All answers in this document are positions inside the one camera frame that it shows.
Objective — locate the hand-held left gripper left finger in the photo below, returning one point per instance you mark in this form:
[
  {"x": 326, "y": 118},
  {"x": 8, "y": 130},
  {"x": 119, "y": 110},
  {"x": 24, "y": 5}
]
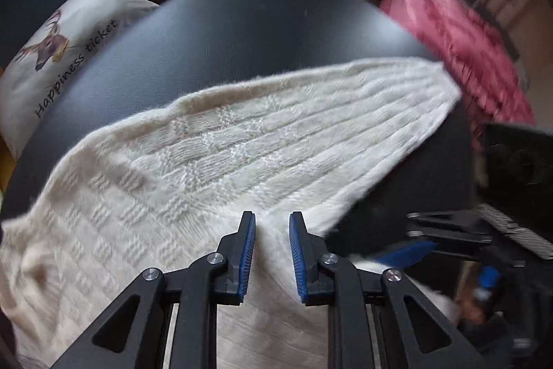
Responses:
[{"x": 246, "y": 254}]

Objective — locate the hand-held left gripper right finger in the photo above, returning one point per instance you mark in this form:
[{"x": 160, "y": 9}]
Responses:
[{"x": 298, "y": 258}]

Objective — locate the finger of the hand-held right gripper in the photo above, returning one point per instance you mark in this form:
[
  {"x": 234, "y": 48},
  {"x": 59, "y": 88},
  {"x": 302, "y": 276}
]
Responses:
[
  {"x": 406, "y": 254},
  {"x": 449, "y": 224}
]

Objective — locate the cream knitted sweater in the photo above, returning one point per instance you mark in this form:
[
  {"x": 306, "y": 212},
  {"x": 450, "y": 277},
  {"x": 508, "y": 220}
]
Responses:
[{"x": 194, "y": 161}]

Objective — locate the red ruffled cloth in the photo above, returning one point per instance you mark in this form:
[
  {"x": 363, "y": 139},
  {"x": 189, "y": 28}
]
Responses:
[{"x": 453, "y": 40}]

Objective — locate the white deer print pillow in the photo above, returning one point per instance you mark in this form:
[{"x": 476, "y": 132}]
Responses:
[{"x": 34, "y": 83}]

